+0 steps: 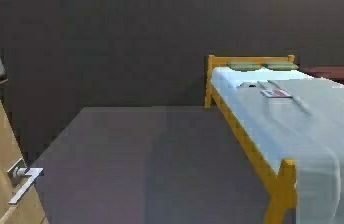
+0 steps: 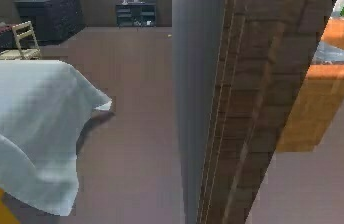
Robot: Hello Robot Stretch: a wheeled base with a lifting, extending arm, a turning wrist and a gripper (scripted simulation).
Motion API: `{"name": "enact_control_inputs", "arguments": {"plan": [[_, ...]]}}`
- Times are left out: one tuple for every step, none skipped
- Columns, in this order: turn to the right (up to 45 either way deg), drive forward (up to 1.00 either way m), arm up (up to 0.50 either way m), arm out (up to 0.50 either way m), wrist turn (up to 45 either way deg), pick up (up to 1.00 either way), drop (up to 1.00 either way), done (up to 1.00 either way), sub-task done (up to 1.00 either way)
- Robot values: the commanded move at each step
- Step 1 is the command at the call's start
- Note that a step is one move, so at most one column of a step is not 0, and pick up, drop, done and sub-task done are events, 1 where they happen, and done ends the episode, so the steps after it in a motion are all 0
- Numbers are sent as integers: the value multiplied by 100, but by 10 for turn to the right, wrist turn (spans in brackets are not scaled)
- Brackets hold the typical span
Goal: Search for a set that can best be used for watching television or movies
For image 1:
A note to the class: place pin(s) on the green pillow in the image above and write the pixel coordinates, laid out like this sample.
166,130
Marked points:
281,65
245,65

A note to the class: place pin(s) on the red and white book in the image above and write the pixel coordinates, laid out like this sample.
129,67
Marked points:
276,93

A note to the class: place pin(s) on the yellow wooden bed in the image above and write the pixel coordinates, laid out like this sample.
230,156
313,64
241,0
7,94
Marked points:
306,133

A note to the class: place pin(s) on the dark red side table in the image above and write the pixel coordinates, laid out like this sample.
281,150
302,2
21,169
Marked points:
338,72

